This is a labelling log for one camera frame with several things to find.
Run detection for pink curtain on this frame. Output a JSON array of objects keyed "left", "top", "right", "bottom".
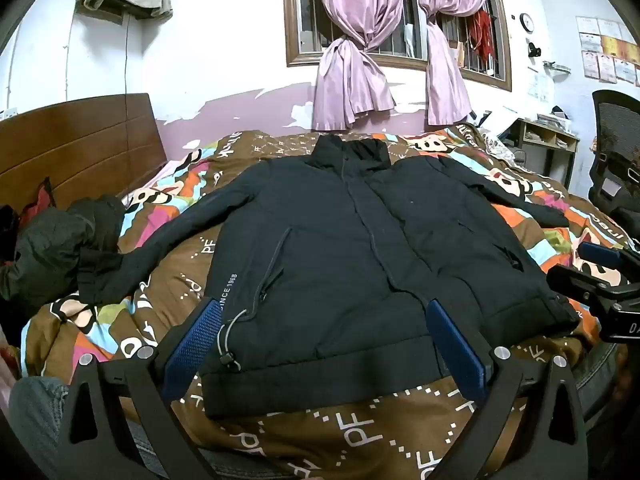
[
  {"left": 309, "top": 0, "right": 406, "bottom": 132},
  {"left": 415, "top": 0, "right": 496, "bottom": 127}
]

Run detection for black mesh office chair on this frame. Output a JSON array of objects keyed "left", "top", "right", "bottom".
[{"left": 585, "top": 89, "right": 640, "bottom": 251}]

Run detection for wooden side desk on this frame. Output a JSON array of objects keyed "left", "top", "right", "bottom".
[{"left": 515, "top": 116, "right": 581, "bottom": 193}]

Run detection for wall certificates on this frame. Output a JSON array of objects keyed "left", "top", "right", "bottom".
[{"left": 575, "top": 15, "right": 640, "bottom": 87}]

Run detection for wooden headboard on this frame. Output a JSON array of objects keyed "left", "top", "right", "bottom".
[{"left": 0, "top": 92, "right": 168, "bottom": 211}]

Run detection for person's jeans leg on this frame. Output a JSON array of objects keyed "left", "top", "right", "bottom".
[{"left": 9, "top": 376, "right": 156, "bottom": 480}]

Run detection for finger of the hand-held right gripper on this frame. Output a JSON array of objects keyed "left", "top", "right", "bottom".
[
  {"left": 547, "top": 266, "right": 623, "bottom": 306},
  {"left": 577, "top": 242, "right": 640, "bottom": 272}
]

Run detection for white wall calendar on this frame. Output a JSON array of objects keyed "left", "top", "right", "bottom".
[{"left": 527, "top": 70, "right": 553, "bottom": 101}]

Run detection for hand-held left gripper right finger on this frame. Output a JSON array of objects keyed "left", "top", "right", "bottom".
[{"left": 425, "top": 297, "right": 588, "bottom": 480}]

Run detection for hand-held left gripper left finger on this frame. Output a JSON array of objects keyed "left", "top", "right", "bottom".
[{"left": 57, "top": 297, "right": 226, "bottom": 480}]

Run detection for black padded jacket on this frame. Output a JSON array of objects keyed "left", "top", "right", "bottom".
[{"left": 75, "top": 135, "right": 581, "bottom": 421}]

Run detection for dark green jacket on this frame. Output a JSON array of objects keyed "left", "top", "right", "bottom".
[{"left": 0, "top": 195, "right": 126, "bottom": 303}]

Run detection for colourful printed blanket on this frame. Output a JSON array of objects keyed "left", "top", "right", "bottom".
[{"left": 20, "top": 122, "right": 640, "bottom": 480}]

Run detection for red cloth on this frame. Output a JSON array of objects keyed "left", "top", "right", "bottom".
[{"left": 17, "top": 177, "right": 58, "bottom": 226}]

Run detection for pink tied curtains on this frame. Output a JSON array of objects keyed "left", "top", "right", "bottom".
[{"left": 282, "top": 0, "right": 513, "bottom": 92}]

